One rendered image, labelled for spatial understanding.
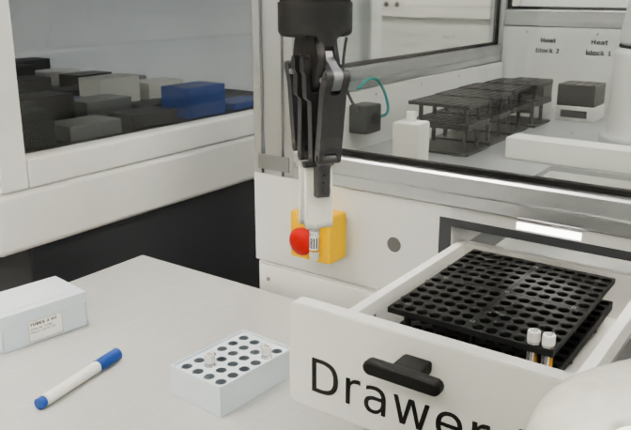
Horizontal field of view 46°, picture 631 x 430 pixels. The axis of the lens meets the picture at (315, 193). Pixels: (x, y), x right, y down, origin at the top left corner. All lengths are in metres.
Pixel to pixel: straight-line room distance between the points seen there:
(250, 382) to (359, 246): 0.30
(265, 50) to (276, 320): 0.40
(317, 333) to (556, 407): 0.39
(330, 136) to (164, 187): 0.81
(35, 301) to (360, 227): 0.46
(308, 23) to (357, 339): 0.30
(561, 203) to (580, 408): 0.59
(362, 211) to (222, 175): 0.61
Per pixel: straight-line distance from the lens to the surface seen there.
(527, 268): 0.94
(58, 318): 1.10
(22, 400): 0.97
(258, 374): 0.90
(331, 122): 0.73
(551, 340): 0.74
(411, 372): 0.65
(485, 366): 0.65
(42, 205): 1.34
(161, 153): 1.49
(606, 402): 0.38
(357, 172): 1.06
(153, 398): 0.93
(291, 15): 0.74
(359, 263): 1.10
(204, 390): 0.88
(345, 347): 0.72
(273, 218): 1.18
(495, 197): 0.98
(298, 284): 1.18
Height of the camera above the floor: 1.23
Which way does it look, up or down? 15 degrees down
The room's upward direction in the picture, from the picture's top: straight up
